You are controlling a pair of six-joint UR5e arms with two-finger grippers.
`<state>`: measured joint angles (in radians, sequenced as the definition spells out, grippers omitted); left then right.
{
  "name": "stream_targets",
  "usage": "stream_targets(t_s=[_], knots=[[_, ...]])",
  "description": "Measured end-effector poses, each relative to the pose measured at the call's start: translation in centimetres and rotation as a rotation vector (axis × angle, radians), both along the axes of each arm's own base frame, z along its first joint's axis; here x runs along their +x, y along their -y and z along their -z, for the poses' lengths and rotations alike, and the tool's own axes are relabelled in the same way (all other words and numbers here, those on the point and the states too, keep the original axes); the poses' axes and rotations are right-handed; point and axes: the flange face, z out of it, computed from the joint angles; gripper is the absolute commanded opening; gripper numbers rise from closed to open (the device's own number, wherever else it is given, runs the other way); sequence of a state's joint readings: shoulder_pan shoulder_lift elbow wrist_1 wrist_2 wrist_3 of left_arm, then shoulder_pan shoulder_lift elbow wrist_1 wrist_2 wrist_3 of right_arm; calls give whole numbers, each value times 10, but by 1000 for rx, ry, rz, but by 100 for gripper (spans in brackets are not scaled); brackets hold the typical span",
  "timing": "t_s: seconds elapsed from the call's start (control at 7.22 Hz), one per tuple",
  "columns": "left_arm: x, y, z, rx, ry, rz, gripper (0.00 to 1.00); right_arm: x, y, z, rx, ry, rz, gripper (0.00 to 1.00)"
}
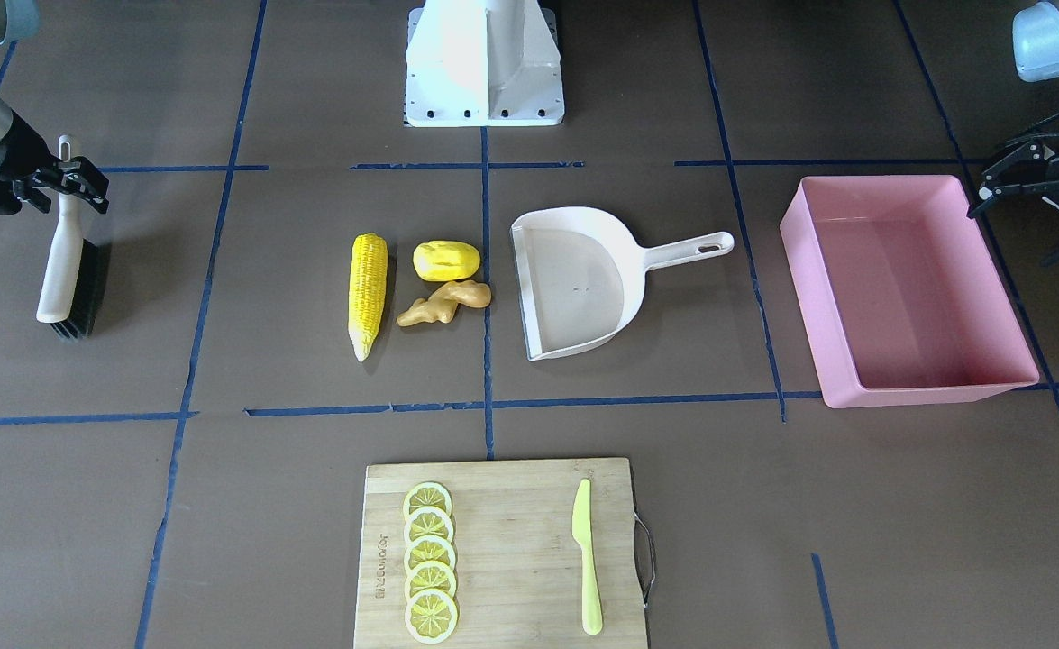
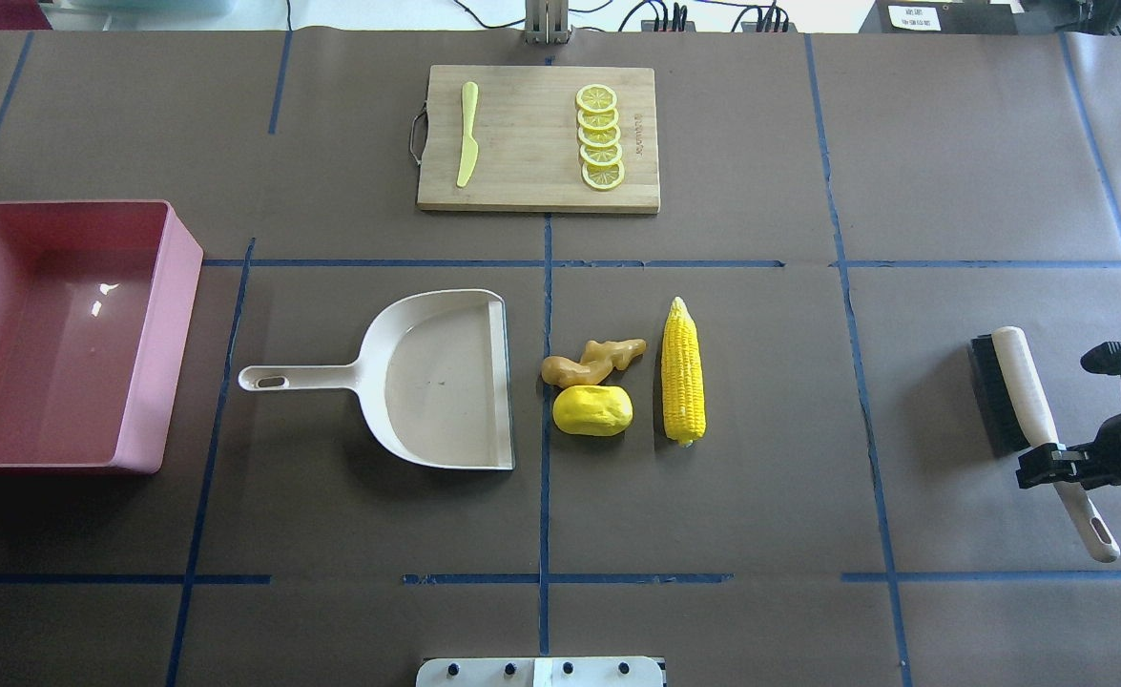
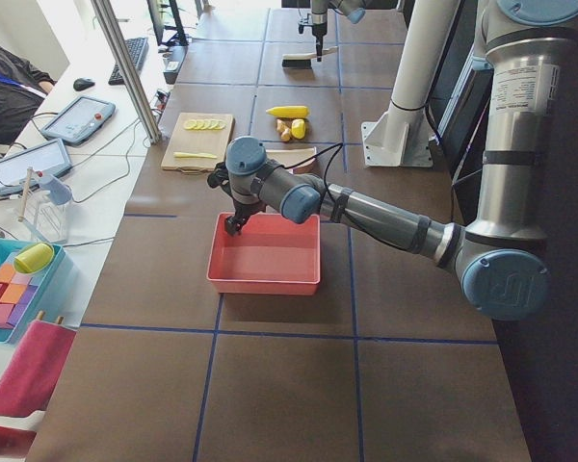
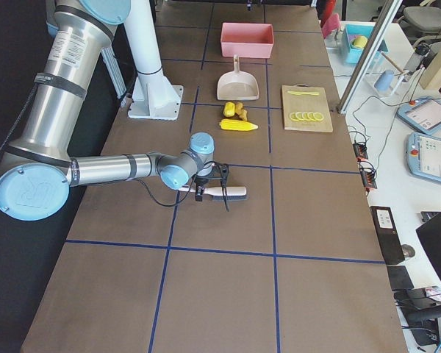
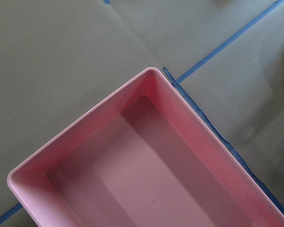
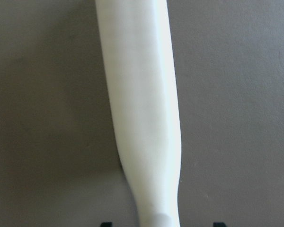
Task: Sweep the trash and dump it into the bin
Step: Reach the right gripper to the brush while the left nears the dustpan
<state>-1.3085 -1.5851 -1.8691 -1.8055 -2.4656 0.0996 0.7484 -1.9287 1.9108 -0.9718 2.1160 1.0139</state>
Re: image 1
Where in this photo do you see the lemon slice two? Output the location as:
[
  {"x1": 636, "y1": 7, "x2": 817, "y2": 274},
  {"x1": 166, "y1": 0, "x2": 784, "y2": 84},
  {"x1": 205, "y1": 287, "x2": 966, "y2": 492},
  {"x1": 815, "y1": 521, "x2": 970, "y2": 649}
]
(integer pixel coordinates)
[{"x1": 403, "y1": 506, "x2": 455, "y2": 543}]

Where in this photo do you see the yellow plastic knife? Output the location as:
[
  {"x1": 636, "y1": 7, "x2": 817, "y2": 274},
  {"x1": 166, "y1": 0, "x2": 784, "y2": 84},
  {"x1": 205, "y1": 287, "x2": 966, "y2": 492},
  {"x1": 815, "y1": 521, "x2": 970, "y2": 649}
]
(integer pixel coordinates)
[{"x1": 571, "y1": 477, "x2": 604, "y2": 636}]

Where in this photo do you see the pink plastic bin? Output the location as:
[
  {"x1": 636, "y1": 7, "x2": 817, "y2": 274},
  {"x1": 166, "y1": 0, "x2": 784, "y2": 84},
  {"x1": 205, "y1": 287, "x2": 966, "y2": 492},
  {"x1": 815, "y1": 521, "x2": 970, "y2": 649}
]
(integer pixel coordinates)
[{"x1": 780, "y1": 174, "x2": 1040, "y2": 409}]

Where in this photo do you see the beige plastic dustpan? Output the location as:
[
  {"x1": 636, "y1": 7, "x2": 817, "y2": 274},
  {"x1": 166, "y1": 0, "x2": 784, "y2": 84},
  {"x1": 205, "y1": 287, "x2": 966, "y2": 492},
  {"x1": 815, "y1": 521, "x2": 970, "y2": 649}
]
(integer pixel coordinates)
[{"x1": 511, "y1": 206, "x2": 735, "y2": 361}]

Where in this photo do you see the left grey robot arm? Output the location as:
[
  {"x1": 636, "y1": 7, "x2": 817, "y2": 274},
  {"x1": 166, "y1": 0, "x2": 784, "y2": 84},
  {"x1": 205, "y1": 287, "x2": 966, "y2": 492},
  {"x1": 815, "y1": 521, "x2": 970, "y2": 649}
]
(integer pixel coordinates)
[{"x1": 1011, "y1": 1, "x2": 1059, "y2": 83}]

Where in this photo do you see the lemon slice four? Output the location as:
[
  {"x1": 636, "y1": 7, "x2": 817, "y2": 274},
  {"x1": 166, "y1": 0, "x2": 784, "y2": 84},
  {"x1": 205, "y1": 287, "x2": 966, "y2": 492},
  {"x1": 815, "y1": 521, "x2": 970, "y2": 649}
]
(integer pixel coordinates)
[{"x1": 403, "y1": 562, "x2": 457, "y2": 599}]

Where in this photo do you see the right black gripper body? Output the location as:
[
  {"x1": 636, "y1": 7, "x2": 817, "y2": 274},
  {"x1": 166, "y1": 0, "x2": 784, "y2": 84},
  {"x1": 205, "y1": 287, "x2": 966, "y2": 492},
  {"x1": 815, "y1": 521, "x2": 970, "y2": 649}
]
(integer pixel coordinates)
[{"x1": 0, "y1": 114, "x2": 54, "y2": 216}]

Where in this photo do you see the white handled black brush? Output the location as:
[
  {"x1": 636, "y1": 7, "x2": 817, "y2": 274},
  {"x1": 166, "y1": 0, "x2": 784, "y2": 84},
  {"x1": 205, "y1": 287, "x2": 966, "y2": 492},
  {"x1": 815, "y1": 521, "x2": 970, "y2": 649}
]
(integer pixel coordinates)
[{"x1": 36, "y1": 136, "x2": 108, "y2": 342}]

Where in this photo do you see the wooden cutting board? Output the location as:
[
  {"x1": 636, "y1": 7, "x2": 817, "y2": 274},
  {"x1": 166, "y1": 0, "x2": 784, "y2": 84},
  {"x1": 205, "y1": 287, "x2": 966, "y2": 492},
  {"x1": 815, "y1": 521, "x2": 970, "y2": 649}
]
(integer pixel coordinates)
[{"x1": 353, "y1": 459, "x2": 649, "y2": 648}]

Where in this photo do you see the yellow toy corn cob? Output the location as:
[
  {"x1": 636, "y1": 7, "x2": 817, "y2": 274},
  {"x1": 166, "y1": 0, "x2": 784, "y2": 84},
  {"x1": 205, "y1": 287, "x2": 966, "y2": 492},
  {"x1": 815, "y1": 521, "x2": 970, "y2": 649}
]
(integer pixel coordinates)
[{"x1": 347, "y1": 233, "x2": 388, "y2": 362}]

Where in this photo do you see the lemon slice one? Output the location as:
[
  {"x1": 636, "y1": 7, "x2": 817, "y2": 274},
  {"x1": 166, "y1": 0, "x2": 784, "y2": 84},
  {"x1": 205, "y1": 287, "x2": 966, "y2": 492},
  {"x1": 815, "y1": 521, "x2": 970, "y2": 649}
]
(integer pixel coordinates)
[{"x1": 402, "y1": 481, "x2": 453, "y2": 515}]

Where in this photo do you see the white camera pole mount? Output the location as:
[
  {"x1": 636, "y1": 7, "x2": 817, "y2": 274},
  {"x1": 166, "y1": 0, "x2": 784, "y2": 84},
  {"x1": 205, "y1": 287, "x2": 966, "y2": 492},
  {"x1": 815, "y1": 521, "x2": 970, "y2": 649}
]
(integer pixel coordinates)
[{"x1": 403, "y1": 1, "x2": 566, "y2": 128}]

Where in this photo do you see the lemon slice three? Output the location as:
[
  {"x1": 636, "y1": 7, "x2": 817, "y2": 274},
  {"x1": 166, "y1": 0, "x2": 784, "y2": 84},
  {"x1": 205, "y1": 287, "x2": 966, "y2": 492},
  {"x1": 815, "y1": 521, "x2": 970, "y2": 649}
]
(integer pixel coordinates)
[{"x1": 403, "y1": 535, "x2": 457, "y2": 574}]

